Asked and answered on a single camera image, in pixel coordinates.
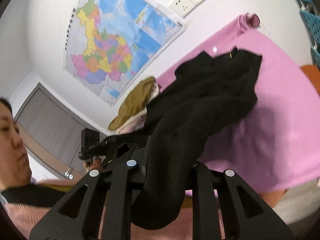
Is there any grey door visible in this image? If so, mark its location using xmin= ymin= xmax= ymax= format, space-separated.
xmin=15 ymin=83 xmax=96 ymax=179

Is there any colourful wall map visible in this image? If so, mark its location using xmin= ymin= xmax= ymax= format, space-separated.
xmin=64 ymin=0 xmax=185 ymax=106

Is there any white folded garment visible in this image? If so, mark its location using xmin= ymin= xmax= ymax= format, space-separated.
xmin=116 ymin=83 xmax=160 ymax=134

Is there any person's left hand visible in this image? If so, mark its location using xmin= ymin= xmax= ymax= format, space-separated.
xmin=83 ymin=157 xmax=103 ymax=173

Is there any person's torso pink sweater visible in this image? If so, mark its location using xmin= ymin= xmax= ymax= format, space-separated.
xmin=0 ymin=178 xmax=286 ymax=240

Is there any blue perforated plastic rack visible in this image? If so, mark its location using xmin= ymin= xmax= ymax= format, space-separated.
xmin=296 ymin=0 xmax=319 ymax=68

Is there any pink bed sheet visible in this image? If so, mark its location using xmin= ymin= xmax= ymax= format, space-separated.
xmin=154 ymin=12 xmax=320 ymax=197

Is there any orange cloth item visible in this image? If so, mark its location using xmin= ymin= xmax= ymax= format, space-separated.
xmin=300 ymin=64 xmax=320 ymax=94

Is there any person's head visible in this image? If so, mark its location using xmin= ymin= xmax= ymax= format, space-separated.
xmin=0 ymin=98 xmax=31 ymax=191

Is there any mustard yellow folded garment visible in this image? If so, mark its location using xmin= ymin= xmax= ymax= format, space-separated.
xmin=108 ymin=76 xmax=158 ymax=131

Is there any black coat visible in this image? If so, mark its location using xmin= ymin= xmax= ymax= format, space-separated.
xmin=106 ymin=49 xmax=263 ymax=230

